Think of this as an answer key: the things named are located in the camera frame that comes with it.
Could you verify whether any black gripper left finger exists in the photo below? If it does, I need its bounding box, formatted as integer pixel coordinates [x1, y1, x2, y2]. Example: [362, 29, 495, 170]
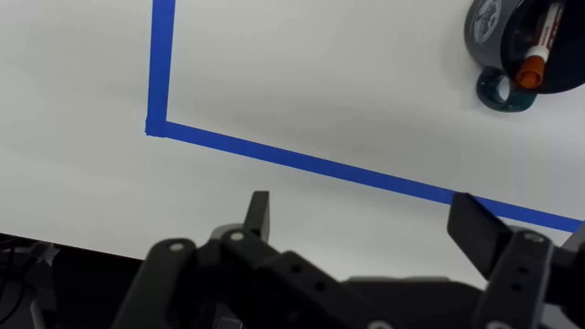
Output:
[111, 190, 344, 329]

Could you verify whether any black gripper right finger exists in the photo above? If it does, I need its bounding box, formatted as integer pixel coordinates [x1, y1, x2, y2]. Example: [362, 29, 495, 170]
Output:
[446, 192, 556, 329]

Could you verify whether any marker with orange cap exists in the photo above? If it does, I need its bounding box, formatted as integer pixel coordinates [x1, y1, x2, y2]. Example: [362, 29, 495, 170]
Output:
[514, 0, 565, 91]

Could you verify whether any dark green speckled mug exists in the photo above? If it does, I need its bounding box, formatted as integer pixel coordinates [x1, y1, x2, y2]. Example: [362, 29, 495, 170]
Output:
[462, 0, 585, 113]

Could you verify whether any blue tape line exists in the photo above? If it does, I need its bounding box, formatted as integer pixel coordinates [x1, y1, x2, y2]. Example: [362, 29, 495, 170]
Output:
[144, 0, 585, 234]

